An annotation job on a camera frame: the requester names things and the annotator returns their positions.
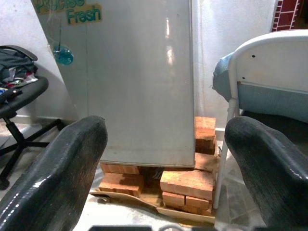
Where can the dark clothes pile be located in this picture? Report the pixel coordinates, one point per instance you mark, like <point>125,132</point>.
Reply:
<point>14,67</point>

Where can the silver fridge door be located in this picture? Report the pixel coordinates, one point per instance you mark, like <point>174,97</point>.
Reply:
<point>139,84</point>

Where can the red clay brick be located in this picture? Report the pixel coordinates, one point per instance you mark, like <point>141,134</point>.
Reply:
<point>119,169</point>
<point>204,127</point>
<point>204,162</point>
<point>187,184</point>
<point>120,184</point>
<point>197,202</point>
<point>173,199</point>
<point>205,146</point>

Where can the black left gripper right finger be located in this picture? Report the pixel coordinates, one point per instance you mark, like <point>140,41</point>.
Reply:
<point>272,173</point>

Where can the brown cardboard sheet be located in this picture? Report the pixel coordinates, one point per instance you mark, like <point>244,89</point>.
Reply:
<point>183,214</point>

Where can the blue chair cushion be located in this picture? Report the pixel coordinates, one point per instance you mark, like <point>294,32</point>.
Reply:
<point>222,77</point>

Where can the black office chair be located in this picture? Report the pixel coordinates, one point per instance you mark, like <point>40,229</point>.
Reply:
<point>24,93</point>

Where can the light blue padded panel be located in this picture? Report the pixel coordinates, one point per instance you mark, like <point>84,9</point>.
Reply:
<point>272,101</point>

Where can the white folding chair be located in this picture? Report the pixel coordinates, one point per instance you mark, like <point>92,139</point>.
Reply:
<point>272,62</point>

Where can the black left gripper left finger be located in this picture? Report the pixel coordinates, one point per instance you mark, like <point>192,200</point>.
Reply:
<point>53,180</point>

